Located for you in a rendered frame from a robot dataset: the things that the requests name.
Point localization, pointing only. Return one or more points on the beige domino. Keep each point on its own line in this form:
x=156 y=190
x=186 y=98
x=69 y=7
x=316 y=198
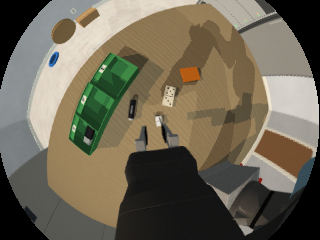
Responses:
x=168 y=96

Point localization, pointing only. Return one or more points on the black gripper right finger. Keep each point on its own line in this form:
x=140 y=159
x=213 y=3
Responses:
x=171 y=139

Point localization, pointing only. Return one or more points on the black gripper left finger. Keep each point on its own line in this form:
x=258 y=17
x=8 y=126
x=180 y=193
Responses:
x=140 y=143

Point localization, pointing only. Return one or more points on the green rack of three bins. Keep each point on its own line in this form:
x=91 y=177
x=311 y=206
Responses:
x=111 y=77

